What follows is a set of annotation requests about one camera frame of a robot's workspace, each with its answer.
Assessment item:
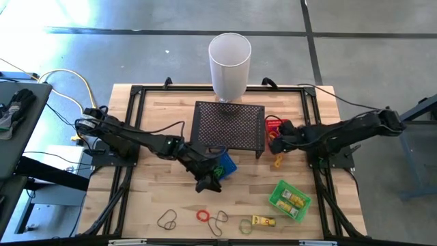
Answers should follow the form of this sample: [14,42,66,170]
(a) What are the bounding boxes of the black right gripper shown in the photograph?
[269,120,307,155]

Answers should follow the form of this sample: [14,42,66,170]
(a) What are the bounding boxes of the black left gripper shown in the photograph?
[186,148,223,194]

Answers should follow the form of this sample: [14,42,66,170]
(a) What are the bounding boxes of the blue plastic basket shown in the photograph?
[214,152,238,181]

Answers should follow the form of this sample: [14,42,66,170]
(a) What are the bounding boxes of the black perforated metal riser stand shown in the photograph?
[189,100,266,159]

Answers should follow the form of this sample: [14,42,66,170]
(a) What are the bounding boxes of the green plastic basket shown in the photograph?
[268,179,313,224]

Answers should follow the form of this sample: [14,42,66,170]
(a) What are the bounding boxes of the green yellow snack packet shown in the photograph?
[275,200,300,218]

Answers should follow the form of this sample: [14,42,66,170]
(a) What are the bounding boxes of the red plastic basket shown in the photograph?
[265,118,291,144]

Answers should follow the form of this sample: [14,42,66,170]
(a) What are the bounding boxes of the black rubber band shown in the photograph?
[207,210,229,237]
[156,208,178,230]

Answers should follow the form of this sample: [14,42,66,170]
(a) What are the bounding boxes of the light green rubber band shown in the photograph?
[238,219,254,235]

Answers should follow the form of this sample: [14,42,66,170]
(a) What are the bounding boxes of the white translucent cylinder container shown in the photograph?
[208,32,253,103]

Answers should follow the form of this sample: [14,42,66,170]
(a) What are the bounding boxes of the blue-grey metal stand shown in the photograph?
[397,94,437,202]

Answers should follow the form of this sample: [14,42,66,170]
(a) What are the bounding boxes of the black side table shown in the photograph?
[0,81,54,180]

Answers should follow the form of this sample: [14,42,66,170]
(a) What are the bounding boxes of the grey black work gloves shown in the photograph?
[0,88,38,141]

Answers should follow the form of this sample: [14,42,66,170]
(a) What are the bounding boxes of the black aluminium table frame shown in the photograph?
[76,84,368,240]

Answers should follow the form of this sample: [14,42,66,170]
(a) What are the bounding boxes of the silver aluminium bracket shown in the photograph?
[108,238,148,246]
[299,240,338,246]

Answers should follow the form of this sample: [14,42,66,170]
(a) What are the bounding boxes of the yellow power cord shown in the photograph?
[0,57,100,143]

